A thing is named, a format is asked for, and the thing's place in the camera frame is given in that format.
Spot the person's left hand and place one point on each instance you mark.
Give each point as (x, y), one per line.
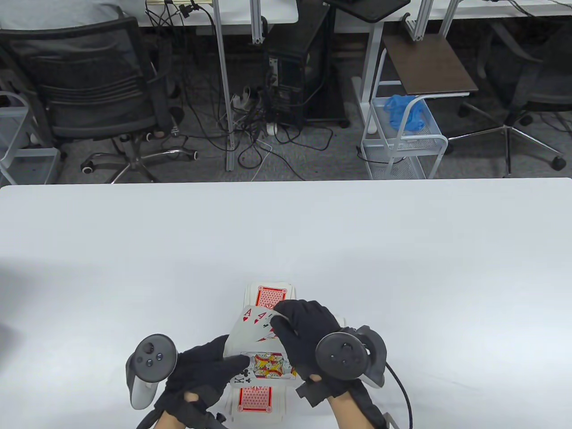
(201, 375)

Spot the person's right hand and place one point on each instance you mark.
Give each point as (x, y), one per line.
(308, 330)

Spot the person's left forearm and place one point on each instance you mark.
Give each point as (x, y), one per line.
(167, 422)

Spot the person's right forearm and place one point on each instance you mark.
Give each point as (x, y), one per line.
(353, 411)

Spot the white power adapter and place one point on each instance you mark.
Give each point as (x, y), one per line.
(272, 128)

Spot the white floor power strip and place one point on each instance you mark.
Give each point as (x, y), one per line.
(243, 102)

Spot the crumpled blue gloves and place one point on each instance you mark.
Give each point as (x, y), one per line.
(404, 111)

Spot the black computer tower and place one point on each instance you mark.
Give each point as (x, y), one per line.
(290, 58)

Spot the white metal trolley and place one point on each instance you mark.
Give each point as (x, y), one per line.
(33, 153)

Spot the brown wooden side table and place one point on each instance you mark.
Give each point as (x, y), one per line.
(424, 67)

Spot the black mesh office chair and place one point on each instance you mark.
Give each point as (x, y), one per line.
(89, 103)

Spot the dark grey office chair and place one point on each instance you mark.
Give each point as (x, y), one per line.
(536, 94)

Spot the beige power strip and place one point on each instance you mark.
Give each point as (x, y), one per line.
(192, 2)

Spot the aluminium frame post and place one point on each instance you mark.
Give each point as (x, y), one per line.
(449, 18)
(222, 89)
(420, 22)
(257, 22)

